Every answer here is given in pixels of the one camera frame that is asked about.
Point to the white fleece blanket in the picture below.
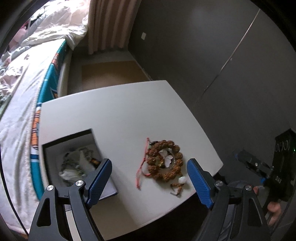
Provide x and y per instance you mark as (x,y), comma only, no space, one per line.
(16,127)

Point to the white wall socket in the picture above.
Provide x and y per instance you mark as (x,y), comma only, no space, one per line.
(143,36)

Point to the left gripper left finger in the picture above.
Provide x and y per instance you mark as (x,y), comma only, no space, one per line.
(50,220)

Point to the pink curtain right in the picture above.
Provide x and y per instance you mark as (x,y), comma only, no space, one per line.
(110,24)

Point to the person's right hand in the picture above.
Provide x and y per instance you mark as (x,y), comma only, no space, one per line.
(274,208)

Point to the pink pillow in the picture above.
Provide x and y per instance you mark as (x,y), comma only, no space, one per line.
(18,36)

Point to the white duvet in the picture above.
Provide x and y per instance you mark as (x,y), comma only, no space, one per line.
(64,20)

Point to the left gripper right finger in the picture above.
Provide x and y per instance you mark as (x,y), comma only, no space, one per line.
(215,195)

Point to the white low table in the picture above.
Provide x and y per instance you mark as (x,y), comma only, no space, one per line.
(122,118)

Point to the small white flower earring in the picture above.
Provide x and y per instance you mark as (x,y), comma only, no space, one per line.
(182,180)

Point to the brown tassel charm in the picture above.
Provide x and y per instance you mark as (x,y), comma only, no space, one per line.
(176,189)

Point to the green patterned blanket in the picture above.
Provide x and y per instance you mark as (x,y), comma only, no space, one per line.
(12,71)

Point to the black jewelry box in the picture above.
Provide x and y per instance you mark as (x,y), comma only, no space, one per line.
(71,158)

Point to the white butterfly brooch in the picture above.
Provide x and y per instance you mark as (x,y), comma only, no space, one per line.
(167,157)

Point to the bed with teal sheet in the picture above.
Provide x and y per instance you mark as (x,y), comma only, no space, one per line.
(34,104)

